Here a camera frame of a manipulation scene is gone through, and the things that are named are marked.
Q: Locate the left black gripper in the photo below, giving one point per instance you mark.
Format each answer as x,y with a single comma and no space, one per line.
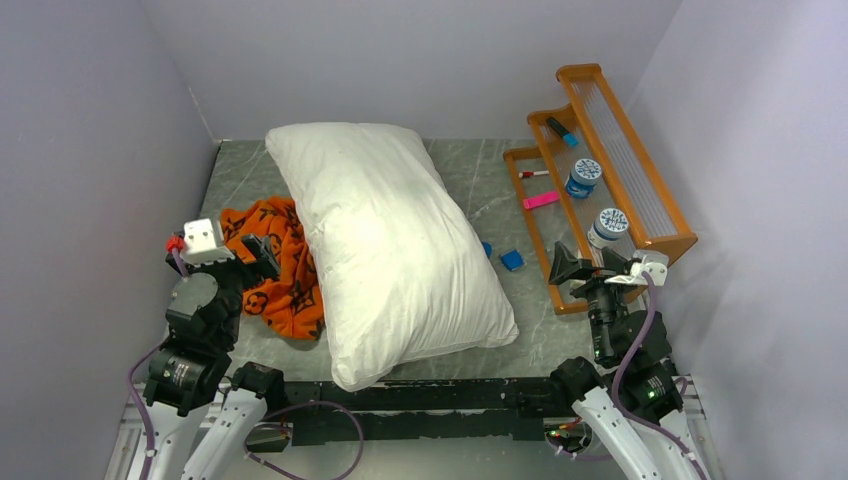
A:
260,249

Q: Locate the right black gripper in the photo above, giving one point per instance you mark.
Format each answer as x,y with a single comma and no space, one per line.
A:
566,265

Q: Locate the orange wooden rack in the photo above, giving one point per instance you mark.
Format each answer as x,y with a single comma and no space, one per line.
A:
630,182

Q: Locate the white pillow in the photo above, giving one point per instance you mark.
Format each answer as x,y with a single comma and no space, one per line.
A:
402,273

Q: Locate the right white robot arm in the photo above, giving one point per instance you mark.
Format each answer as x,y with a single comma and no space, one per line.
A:
627,397

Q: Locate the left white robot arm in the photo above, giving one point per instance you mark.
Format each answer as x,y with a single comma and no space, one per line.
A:
186,369

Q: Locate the blue block front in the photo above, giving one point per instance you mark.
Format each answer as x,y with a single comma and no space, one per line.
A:
512,260

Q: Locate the blue white round jar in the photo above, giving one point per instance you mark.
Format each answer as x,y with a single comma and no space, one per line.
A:
583,177

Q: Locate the red white pen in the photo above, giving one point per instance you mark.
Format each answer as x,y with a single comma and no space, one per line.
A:
530,174

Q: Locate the black marker blue cap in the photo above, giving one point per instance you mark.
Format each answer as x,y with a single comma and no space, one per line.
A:
561,131

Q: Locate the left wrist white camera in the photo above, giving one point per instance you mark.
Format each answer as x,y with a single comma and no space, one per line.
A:
200,243

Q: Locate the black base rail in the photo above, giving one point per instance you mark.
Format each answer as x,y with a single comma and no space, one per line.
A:
522,409

